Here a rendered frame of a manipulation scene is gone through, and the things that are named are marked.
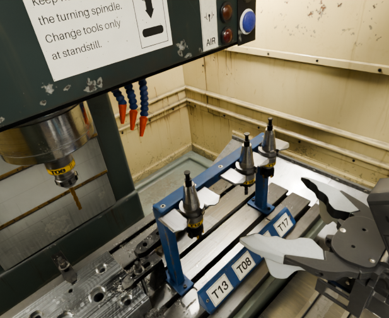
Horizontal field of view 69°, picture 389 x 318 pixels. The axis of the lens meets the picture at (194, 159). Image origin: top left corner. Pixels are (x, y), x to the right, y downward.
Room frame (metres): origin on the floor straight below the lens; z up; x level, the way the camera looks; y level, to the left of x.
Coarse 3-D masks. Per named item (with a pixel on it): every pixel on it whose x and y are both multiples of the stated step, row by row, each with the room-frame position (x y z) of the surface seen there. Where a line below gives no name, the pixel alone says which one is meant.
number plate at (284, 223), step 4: (284, 216) 0.70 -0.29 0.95; (280, 220) 0.68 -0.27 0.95; (284, 220) 0.69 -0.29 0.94; (288, 220) 0.69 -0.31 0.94; (276, 224) 0.67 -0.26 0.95; (280, 224) 0.67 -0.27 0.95; (284, 224) 0.68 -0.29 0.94; (288, 224) 0.68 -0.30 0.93; (292, 224) 0.69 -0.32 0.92; (276, 228) 0.65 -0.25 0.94; (280, 228) 0.66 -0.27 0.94; (284, 228) 0.66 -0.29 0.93; (288, 228) 0.67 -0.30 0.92; (280, 232) 0.65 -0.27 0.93; (284, 232) 0.65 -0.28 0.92; (280, 236) 0.64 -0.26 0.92
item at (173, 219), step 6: (174, 210) 0.52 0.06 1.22; (162, 216) 0.50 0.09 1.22; (168, 216) 0.50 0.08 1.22; (174, 216) 0.50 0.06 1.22; (180, 216) 0.50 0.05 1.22; (186, 216) 0.50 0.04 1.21; (162, 222) 0.49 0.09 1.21; (168, 222) 0.48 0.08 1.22; (174, 222) 0.48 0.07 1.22; (180, 222) 0.48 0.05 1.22; (186, 222) 0.48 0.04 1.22; (168, 228) 0.47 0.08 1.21; (174, 228) 0.46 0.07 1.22; (180, 228) 0.46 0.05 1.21
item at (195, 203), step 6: (186, 186) 0.51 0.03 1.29; (192, 186) 0.51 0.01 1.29; (186, 192) 0.51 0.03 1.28; (192, 192) 0.51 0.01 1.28; (186, 198) 0.51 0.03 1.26; (192, 198) 0.51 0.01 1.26; (198, 198) 0.52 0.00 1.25; (186, 204) 0.51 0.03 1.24; (192, 204) 0.50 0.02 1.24; (198, 204) 0.51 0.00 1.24; (192, 210) 0.50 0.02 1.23
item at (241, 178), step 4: (228, 168) 0.67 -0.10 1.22; (232, 168) 0.67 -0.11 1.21; (224, 172) 0.65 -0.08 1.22; (228, 172) 0.65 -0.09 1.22; (232, 172) 0.65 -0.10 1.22; (236, 172) 0.64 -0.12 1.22; (220, 176) 0.64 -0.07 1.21; (224, 176) 0.63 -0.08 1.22; (228, 176) 0.63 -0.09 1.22; (232, 176) 0.63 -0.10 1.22; (236, 176) 0.63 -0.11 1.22; (240, 176) 0.62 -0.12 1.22; (244, 176) 0.62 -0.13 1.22; (228, 180) 0.61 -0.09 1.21; (232, 180) 0.61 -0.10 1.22; (236, 180) 0.61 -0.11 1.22; (240, 180) 0.61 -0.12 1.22; (244, 180) 0.61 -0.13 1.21; (236, 184) 0.60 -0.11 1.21
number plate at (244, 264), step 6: (246, 252) 0.56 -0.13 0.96; (240, 258) 0.55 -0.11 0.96; (246, 258) 0.55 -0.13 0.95; (234, 264) 0.53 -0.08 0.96; (240, 264) 0.53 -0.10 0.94; (246, 264) 0.54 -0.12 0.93; (252, 264) 0.54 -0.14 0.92; (234, 270) 0.51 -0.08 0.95; (240, 270) 0.52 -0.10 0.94; (246, 270) 0.52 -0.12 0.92; (240, 276) 0.50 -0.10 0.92
